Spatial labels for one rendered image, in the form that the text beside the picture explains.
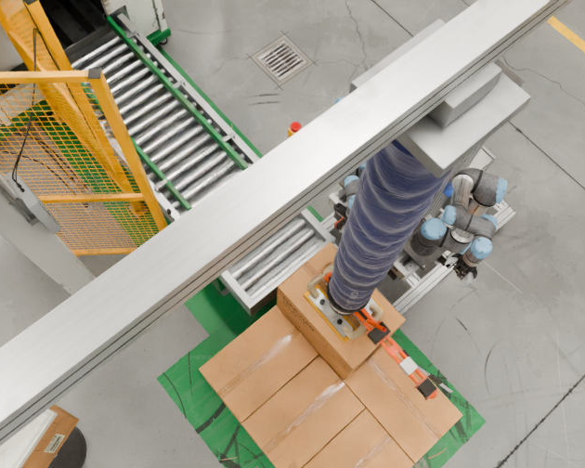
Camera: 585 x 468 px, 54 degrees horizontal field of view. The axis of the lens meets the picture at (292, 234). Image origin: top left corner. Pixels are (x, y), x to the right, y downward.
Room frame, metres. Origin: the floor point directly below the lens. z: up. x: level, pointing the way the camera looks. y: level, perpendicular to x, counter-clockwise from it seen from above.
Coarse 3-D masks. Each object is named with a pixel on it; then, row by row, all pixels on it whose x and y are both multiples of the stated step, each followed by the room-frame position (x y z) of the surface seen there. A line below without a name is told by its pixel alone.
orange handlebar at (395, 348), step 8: (328, 272) 0.97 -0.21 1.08; (328, 280) 0.92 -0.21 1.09; (368, 312) 0.77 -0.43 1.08; (360, 320) 0.73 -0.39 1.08; (368, 328) 0.69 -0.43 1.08; (384, 344) 0.61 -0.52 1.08; (392, 344) 0.62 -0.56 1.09; (392, 352) 0.58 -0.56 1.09; (400, 352) 0.58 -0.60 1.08; (400, 360) 0.54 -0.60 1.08; (424, 376) 0.48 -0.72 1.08
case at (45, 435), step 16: (48, 416) 0.12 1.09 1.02; (64, 416) 0.13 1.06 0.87; (32, 432) 0.04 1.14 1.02; (48, 432) 0.05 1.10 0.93; (64, 432) 0.06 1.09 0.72; (0, 448) -0.05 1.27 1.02; (16, 448) -0.04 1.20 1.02; (32, 448) -0.03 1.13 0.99; (48, 448) -0.03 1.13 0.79; (0, 464) -0.11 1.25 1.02; (16, 464) -0.11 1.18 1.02; (32, 464) -0.10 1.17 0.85; (48, 464) -0.10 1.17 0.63
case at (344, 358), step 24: (312, 264) 1.05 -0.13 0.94; (288, 288) 0.90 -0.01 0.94; (288, 312) 0.84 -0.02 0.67; (312, 312) 0.78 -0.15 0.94; (384, 312) 0.82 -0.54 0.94; (312, 336) 0.70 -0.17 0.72; (336, 336) 0.66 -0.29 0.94; (360, 336) 0.67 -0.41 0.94; (336, 360) 0.57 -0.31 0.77; (360, 360) 0.55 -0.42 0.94
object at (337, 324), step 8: (320, 288) 0.91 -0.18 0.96; (304, 296) 0.86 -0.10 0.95; (320, 296) 0.86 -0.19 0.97; (312, 304) 0.82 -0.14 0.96; (320, 304) 0.82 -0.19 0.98; (320, 312) 0.78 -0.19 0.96; (328, 320) 0.74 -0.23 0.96; (336, 320) 0.74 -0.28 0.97; (344, 320) 0.74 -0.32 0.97; (336, 328) 0.70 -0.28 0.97; (352, 328) 0.71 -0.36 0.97; (344, 336) 0.66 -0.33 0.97
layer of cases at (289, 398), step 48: (240, 336) 0.69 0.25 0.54; (288, 336) 0.72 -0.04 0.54; (240, 384) 0.41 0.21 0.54; (288, 384) 0.44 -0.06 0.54; (336, 384) 0.47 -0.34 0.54; (384, 384) 0.49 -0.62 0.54; (288, 432) 0.18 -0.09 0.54; (336, 432) 0.21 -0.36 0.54; (384, 432) 0.23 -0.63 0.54; (432, 432) 0.26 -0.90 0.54
